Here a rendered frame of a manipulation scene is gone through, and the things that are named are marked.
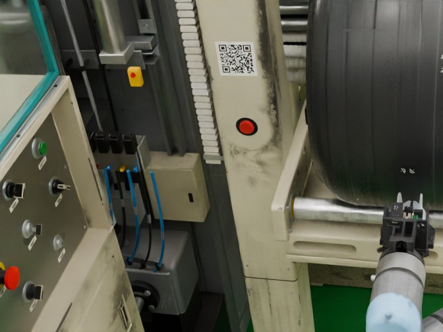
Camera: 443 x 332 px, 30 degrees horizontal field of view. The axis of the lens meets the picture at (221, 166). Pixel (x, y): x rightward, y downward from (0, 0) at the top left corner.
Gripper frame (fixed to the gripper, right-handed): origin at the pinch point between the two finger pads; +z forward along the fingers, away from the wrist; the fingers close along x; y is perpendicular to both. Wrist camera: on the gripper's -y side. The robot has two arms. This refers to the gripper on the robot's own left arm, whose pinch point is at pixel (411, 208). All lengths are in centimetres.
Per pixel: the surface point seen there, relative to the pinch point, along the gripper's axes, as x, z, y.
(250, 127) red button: 33.2, 16.4, 6.2
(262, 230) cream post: 34.2, 20.4, -22.3
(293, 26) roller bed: 32, 56, 12
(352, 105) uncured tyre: 9.2, -4.8, 22.7
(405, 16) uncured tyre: 1.3, 0.5, 36.0
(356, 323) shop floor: 22, 72, -94
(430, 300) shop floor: 0, 85, -92
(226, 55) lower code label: 35.9, 14.8, 22.7
